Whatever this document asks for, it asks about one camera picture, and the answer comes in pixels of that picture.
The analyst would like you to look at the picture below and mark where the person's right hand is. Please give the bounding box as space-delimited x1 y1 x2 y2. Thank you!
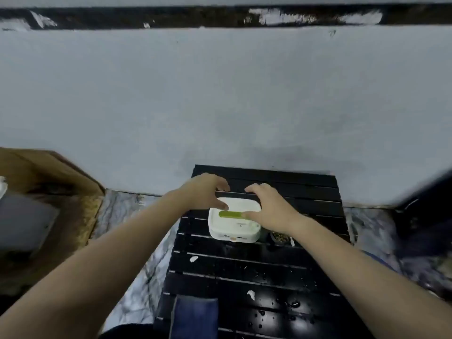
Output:
242 183 301 237

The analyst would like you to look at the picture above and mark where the person's left hand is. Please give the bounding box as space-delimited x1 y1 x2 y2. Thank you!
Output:
178 174 231 212

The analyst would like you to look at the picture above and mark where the white container with green handle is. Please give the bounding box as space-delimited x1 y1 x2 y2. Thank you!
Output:
208 197 262 243

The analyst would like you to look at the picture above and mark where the person's left forearm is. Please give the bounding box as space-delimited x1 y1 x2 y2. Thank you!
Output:
0 187 194 339

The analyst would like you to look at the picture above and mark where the person's right forearm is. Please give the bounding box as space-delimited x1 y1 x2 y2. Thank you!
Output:
290 215 452 339

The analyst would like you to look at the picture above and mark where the small dark bowl of seeds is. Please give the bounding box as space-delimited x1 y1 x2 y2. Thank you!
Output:
270 231 296 248

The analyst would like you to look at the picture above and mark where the black slatted table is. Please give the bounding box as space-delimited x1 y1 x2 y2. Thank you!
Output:
153 164 375 339

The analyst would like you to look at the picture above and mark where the dark blue cloth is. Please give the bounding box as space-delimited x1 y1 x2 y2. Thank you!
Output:
170 295 220 339

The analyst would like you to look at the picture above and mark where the brown cardboard box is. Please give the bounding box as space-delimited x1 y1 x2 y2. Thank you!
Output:
0 147 107 308

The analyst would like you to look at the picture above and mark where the dark bulky object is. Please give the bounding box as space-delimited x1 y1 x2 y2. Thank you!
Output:
392 169 452 260

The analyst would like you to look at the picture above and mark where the grey flat item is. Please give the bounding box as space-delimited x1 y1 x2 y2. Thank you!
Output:
0 193 60 260

